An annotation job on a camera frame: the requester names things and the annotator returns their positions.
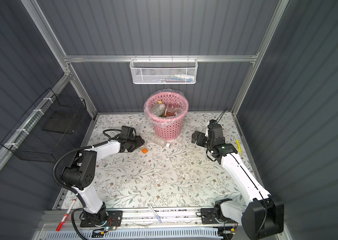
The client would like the green soda bottle yellow cap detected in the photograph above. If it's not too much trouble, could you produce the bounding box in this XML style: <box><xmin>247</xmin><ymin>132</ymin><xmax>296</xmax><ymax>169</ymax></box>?
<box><xmin>152</xmin><ymin>101</ymin><xmax>166</xmax><ymax>117</ymax></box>

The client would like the white wire mesh basket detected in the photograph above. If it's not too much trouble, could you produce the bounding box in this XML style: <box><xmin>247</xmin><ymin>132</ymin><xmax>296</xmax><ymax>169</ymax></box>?
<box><xmin>130</xmin><ymin>59</ymin><xmax>198</xmax><ymax>85</ymax></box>

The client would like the white tube in basket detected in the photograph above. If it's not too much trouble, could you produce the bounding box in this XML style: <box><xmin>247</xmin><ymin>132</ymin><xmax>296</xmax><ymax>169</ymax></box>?
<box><xmin>174</xmin><ymin>74</ymin><xmax>195</xmax><ymax>83</ymax></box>

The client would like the yellow highlighter pen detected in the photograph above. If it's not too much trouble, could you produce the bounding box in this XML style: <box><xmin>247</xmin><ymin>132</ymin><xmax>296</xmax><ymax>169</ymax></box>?
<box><xmin>236</xmin><ymin>140</ymin><xmax>242</xmax><ymax>156</ymax></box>

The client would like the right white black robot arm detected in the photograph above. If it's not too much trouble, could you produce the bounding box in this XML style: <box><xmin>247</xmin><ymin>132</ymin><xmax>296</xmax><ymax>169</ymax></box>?
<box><xmin>191</xmin><ymin>120</ymin><xmax>284</xmax><ymax>240</ymax></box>

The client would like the black wire mesh basket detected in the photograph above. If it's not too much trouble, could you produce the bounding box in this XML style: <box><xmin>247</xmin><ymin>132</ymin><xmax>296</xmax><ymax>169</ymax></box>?
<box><xmin>1</xmin><ymin>92</ymin><xmax>91</xmax><ymax>163</ymax></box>

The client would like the orange label clear bottle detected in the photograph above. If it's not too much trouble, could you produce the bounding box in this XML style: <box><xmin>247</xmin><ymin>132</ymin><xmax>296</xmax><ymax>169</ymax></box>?
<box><xmin>141</xmin><ymin>148</ymin><xmax>148</xmax><ymax>154</ymax></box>

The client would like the clear plastic bin liner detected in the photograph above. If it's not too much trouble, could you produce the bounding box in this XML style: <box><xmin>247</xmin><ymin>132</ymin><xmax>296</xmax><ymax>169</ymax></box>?
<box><xmin>144</xmin><ymin>89</ymin><xmax>189</xmax><ymax>127</ymax></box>

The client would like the black corrugated cable conduit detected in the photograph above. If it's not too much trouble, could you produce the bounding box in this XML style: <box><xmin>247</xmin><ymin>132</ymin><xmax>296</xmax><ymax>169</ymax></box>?
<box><xmin>52</xmin><ymin>128</ymin><xmax>122</xmax><ymax>240</ymax></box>

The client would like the clear ribbed bottle white cap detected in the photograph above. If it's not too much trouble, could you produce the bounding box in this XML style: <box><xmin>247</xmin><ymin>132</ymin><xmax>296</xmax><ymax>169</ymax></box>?
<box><xmin>148</xmin><ymin>133</ymin><xmax>171</xmax><ymax>148</ymax></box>

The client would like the pink perforated plastic bin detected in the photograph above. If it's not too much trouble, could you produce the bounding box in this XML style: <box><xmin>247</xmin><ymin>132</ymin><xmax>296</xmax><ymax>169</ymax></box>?
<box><xmin>144</xmin><ymin>89</ymin><xmax>189</xmax><ymax>140</ymax></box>

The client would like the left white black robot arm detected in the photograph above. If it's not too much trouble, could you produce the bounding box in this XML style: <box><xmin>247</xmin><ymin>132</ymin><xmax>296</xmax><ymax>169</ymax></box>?
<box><xmin>53</xmin><ymin>126</ymin><xmax>145</xmax><ymax>227</ymax></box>

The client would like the red label clear bottle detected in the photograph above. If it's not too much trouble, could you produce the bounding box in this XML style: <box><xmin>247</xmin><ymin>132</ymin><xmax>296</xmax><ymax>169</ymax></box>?
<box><xmin>164</xmin><ymin>104</ymin><xmax>183</xmax><ymax>118</ymax></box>

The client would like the red white pen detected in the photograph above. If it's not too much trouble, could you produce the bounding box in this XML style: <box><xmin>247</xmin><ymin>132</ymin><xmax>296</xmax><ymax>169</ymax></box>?
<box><xmin>56</xmin><ymin>199</ymin><xmax>77</xmax><ymax>232</ymax></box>

